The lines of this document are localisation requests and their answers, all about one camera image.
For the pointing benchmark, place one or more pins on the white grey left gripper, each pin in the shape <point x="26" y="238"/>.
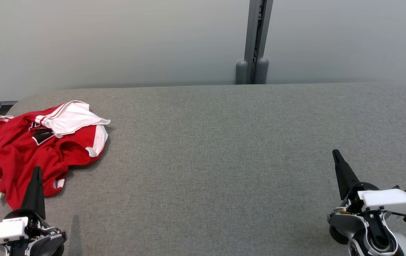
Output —
<point x="0" y="233"/>

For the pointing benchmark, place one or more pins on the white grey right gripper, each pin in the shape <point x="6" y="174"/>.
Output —
<point x="387" y="201"/>

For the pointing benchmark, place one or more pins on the red white Bulls shorts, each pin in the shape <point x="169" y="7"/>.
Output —
<point x="46" y="167"/>

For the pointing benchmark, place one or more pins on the red white Bulls jersey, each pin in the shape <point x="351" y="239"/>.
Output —
<point x="71" y="119"/>

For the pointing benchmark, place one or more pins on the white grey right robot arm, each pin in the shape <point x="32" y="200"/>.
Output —
<point x="377" y="245"/>

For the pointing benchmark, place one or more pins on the grey fabric sofa surface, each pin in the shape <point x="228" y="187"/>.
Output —
<point x="206" y="160"/>

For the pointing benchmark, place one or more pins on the grey cylindrical post cap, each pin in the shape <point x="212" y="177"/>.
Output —
<point x="241" y="73"/>
<point x="261" y="71"/>

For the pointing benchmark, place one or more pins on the grey metal partition post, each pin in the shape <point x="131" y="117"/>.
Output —
<point x="258" y="32"/>

